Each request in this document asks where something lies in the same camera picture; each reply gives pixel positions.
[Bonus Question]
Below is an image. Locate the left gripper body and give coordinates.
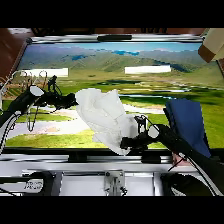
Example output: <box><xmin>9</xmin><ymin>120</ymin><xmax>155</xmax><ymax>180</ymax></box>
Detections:
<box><xmin>58</xmin><ymin>93</ymin><xmax>79</xmax><ymax>111</ymax></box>

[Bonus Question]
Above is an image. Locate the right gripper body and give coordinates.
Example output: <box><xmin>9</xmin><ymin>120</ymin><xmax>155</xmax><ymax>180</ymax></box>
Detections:
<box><xmin>119</xmin><ymin>132</ymin><xmax>150</xmax><ymax>152</ymax></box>

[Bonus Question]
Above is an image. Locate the white garment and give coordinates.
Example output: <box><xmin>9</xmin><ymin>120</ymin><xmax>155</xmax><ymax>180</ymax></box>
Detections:
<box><xmin>74</xmin><ymin>87</ymin><xmax>142</xmax><ymax>157</ymax></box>

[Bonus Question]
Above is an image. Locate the blue garment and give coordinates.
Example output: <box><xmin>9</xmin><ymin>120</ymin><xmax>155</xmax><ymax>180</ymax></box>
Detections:
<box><xmin>162</xmin><ymin>98</ymin><xmax>212</xmax><ymax>159</ymax></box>

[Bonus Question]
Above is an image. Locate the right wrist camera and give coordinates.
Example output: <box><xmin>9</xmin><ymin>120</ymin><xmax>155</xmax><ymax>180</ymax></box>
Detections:
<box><xmin>133</xmin><ymin>114</ymin><xmax>150</xmax><ymax>135</ymax></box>

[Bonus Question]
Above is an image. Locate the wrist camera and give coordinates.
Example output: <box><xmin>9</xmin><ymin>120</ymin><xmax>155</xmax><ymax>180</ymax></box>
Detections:
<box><xmin>133</xmin><ymin>114</ymin><xmax>150</xmax><ymax>135</ymax></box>
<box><xmin>46</xmin><ymin>75</ymin><xmax>60</xmax><ymax>95</ymax></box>

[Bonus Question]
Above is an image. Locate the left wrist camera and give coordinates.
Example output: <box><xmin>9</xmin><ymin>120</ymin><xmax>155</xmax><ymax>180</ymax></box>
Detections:
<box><xmin>46</xmin><ymin>75</ymin><xmax>60</xmax><ymax>95</ymax></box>

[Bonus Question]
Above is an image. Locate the black cable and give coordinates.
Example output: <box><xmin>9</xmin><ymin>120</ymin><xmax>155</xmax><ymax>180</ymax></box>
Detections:
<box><xmin>167</xmin><ymin>153</ymin><xmax>224</xmax><ymax>196</ymax></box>

